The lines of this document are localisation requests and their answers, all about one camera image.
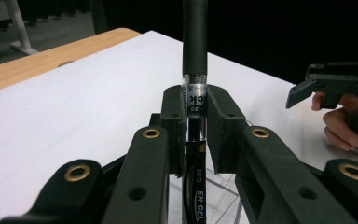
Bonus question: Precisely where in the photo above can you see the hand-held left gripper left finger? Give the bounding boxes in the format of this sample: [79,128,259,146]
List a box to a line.
[150,85,189,178]

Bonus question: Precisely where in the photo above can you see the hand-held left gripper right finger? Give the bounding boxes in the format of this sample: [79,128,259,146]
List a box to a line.
[205,84,250,175]

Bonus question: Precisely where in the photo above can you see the clear acrylic pen holder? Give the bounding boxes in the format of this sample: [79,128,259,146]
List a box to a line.
[167,148,246,224]

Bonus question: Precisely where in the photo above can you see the black gel pen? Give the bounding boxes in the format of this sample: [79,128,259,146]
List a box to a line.
[181,0,209,224]

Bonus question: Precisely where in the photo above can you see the white table mat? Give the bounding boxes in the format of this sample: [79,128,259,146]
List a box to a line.
[0,30,358,224]

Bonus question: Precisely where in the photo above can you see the white metal stand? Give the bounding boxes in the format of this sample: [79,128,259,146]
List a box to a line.
[4,0,40,56]

